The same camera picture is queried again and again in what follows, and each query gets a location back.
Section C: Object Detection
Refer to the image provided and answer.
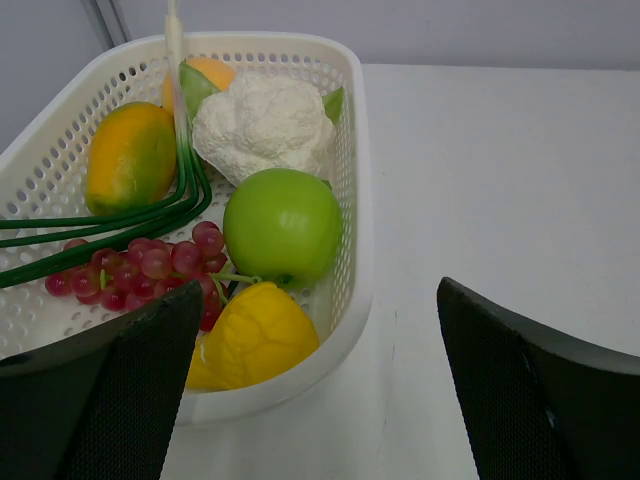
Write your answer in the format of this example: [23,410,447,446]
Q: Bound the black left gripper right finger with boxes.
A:
[437,278,639,479]

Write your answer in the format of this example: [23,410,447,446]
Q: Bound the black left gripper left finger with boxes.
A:
[1,281,204,479]

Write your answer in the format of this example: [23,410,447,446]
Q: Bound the green scallion stalks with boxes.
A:
[1,1,212,288]

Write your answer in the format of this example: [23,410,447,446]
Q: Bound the white cauliflower with green leaves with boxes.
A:
[178,61,344,186]

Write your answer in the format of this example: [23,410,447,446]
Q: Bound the red grape bunch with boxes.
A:
[44,221,259,332]

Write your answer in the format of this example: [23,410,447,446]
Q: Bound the yellow bell pepper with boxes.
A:
[186,282,319,391]

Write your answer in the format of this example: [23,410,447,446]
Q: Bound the yellow-green mango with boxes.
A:
[85,102,177,216]

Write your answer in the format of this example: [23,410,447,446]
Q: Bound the green apple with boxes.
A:
[223,168,342,289]

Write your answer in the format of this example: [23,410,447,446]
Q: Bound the white perforated plastic basket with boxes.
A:
[1,32,373,425]

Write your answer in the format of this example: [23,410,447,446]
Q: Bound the orange round fruit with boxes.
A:
[178,57,236,120]

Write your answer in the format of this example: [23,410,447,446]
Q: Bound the left aluminium corner post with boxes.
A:
[92,0,132,49]

